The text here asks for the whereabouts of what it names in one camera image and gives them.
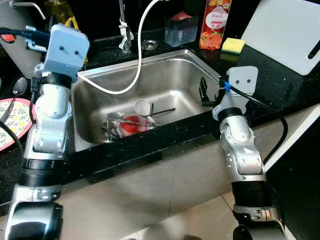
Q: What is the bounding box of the white hose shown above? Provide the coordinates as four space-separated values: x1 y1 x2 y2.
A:
79 0 171 95

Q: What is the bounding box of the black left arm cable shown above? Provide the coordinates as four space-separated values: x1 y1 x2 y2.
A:
0 26 51 151

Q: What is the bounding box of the round metal counter cap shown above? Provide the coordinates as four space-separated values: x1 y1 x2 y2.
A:
141 40 160 52

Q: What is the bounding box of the white cutting board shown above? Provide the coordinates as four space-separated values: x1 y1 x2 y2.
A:
241 0 320 77

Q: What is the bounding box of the red peach soap bottle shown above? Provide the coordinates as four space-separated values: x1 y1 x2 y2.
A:
198 0 233 51

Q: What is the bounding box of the thin black stick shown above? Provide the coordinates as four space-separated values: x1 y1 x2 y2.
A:
150 107 177 117

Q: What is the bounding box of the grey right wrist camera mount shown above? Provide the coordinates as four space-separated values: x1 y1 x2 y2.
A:
214 66 259 118

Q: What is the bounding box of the floral plate with pink rim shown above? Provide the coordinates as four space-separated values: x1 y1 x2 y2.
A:
0 97 35 152

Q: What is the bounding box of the yellow dish soap bottle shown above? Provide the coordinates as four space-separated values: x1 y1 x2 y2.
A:
45 0 88 63

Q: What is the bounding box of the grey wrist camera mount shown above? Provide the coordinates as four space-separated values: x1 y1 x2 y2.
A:
37 23 91 83
214 66 259 118

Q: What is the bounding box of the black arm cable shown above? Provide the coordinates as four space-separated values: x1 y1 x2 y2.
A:
222 81 291 223
0 26 51 151

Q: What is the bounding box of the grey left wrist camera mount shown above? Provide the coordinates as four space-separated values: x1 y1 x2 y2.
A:
37 23 91 83

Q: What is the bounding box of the red bowl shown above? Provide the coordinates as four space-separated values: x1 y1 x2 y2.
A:
117 115 151 137

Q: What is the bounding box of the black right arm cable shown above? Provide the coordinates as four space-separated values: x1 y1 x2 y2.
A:
222 81 291 223

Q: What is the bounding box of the stainless steel sink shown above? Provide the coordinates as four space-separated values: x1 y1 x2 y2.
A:
71 48 228 152

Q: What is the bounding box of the white plastic scoop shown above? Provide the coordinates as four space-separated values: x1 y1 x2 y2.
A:
134 98 153 117

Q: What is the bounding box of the yellow sponge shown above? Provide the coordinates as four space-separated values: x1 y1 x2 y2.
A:
221 37 247 55

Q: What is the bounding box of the clear dispenser with red top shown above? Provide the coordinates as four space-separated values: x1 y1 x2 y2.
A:
165 11 199 48

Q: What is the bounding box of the chrome faucet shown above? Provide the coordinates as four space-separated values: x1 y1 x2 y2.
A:
117 0 135 53

